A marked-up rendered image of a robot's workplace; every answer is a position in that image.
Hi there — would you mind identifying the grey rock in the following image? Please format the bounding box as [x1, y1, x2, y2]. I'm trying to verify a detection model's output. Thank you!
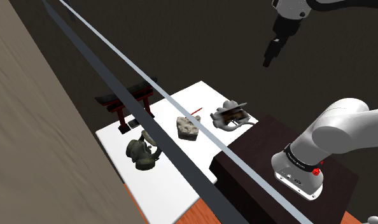
[176, 115, 202, 142]

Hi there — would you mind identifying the dark robot stand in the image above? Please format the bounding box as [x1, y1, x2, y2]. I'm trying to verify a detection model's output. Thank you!
[208, 114, 361, 224]

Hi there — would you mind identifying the red and black gate figure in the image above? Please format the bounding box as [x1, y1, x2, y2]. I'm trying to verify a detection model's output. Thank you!
[94, 76, 159, 135]

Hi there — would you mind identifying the grey and brown ship figure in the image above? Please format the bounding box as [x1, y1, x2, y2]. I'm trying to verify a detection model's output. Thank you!
[209, 99, 258, 132]

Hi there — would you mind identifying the light grey thin long bar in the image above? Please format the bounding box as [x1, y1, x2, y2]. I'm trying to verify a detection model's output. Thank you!
[58, 0, 314, 224]

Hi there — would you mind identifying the dark grey long bar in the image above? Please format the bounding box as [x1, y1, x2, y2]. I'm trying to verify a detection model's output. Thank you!
[41, 0, 250, 224]

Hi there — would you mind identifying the dark green animal figure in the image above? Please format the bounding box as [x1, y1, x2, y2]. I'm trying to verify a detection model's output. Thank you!
[125, 130, 162, 171]

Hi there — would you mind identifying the white table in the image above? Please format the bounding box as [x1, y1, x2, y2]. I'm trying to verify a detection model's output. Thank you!
[95, 80, 260, 224]

